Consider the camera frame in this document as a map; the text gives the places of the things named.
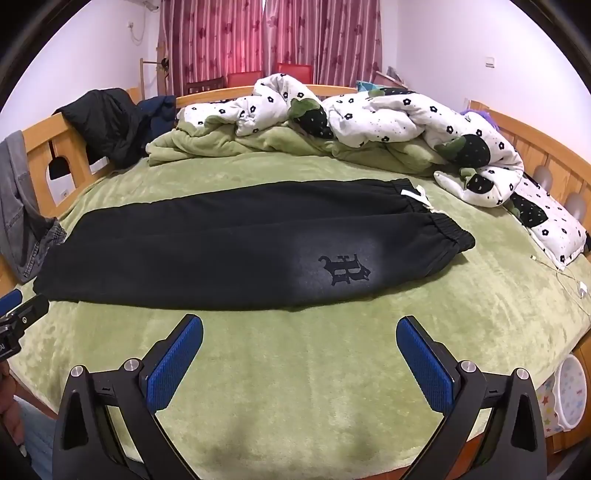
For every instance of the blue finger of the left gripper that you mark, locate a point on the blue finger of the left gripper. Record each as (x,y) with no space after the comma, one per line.
(10,301)

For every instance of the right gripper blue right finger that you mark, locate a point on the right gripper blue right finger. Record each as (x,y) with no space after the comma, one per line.
(513,446)

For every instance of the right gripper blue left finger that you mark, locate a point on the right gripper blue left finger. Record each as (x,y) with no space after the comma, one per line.
(107,426)

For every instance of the black sweatpants with white stripe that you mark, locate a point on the black sweatpants with white stripe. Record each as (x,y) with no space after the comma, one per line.
(270,246)

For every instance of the person's left hand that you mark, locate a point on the person's left hand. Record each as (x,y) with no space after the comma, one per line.
(9,407)

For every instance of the white star-patterned bin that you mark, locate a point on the white star-patterned bin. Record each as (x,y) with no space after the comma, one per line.
(562,398)

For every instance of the green plush bed blanket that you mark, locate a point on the green plush bed blanket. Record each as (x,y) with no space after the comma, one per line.
(323,392)

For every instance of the white floral pillow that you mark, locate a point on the white floral pillow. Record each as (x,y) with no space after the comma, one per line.
(556,231)

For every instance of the navy blue garment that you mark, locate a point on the navy blue garment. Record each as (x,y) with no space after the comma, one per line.
(160,112)

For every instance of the white floral quilt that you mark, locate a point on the white floral quilt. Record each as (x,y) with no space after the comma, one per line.
(488,163)

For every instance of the wooden coat rack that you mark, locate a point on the wooden coat rack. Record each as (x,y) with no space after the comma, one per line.
(153,73)

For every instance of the red patterned curtains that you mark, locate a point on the red patterned curtains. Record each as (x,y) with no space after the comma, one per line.
(205,40)

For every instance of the red chair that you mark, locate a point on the red chair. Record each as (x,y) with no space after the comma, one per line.
(301,72)

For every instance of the grey jeans on bed rail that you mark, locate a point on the grey jeans on bed rail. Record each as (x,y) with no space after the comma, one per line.
(26,235)

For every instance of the black jacket on bed rail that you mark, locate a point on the black jacket on bed rail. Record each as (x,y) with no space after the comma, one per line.
(111,125)

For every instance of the wooden bed frame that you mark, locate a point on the wooden bed frame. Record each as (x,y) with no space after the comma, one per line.
(182,142)

